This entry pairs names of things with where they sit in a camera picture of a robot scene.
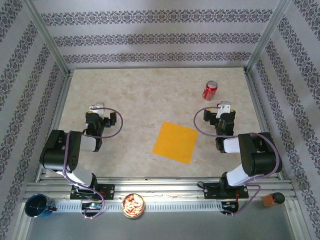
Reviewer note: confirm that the orange cloth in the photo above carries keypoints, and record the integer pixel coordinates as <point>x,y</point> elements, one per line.
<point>175,142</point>

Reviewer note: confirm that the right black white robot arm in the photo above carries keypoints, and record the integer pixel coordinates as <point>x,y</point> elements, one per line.
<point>262,155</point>

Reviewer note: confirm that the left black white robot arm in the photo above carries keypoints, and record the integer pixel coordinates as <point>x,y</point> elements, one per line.
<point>57,150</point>

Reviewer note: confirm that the red soda can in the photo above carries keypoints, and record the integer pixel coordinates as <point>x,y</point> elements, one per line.
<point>209,92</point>

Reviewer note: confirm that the small circuit board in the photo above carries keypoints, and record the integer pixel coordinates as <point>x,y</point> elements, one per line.
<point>228,205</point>
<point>91,205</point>

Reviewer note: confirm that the round bowl of red food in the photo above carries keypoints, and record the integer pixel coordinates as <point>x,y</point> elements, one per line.
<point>133,206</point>

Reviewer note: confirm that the blue mug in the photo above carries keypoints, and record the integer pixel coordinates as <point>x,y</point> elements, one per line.
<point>37,206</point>

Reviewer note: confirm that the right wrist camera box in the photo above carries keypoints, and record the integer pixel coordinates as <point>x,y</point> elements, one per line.
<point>223,108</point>

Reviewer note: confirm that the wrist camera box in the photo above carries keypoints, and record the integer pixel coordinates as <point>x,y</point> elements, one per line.
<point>98,107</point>
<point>223,108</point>

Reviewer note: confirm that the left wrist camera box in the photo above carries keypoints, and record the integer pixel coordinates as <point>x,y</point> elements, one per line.
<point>98,107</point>

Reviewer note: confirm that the aluminium side rail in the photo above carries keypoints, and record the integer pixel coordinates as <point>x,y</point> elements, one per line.
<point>62,100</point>
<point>256,100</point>

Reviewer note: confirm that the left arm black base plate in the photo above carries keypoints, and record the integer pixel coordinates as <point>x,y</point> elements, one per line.
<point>107,191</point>

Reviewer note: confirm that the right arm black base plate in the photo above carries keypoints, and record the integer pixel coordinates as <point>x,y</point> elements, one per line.
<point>211,191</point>

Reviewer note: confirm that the aluminium frame post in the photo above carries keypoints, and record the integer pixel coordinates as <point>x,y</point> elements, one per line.
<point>266,37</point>
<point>47,37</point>

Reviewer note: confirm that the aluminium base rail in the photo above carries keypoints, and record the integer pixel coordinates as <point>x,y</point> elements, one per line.
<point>160,188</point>

